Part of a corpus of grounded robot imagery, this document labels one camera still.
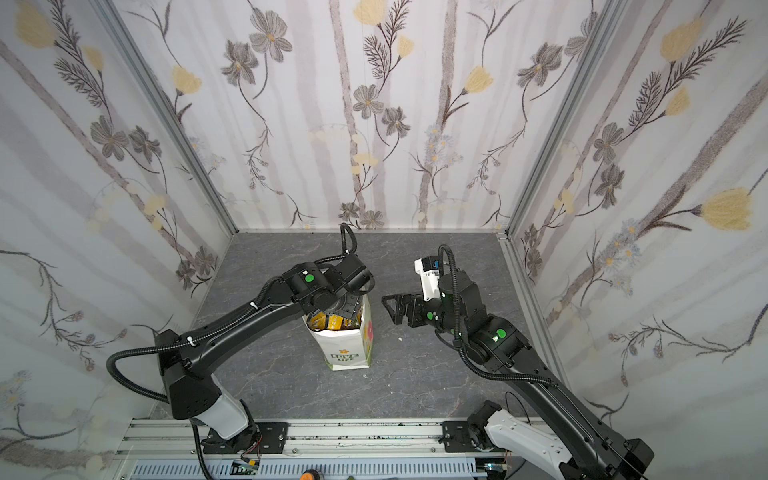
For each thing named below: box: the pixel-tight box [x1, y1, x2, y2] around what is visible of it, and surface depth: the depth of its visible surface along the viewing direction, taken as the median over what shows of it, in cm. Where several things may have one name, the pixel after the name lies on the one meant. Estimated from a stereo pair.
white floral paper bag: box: [302, 294, 374, 371], surface depth 75 cm
